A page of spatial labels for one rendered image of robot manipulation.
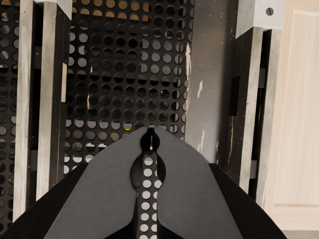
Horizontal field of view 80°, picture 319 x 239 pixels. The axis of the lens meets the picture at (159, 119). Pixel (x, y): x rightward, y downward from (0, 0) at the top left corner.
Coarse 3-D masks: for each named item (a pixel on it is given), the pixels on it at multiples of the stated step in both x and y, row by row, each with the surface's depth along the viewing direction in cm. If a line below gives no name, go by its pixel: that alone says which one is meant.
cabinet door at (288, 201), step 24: (288, 0) 43; (312, 0) 43; (288, 24) 43; (312, 24) 44; (288, 48) 43; (312, 48) 44; (288, 72) 44; (312, 72) 44; (288, 96) 44; (312, 96) 45; (288, 120) 44; (312, 120) 45; (288, 144) 45; (312, 144) 45; (288, 168) 45; (312, 168) 46; (288, 192) 45; (312, 192) 46; (288, 216) 45; (312, 216) 46
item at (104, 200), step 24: (120, 144) 10; (144, 144) 11; (96, 168) 9; (120, 168) 9; (72, 192) 7; (96, 192) 7; (120, 192) 7; (72, 216) 7; (96, 216) 7; (120, 216) 7
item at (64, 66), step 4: (64, 64) 39; (64, 68) 39; (64, 72) 39; (64, 76) 39; (64, 80) 39; (64, 84) 39; (64, 88) 40; (64, 92) 40; (64, 96) 40; (64, 100) 40
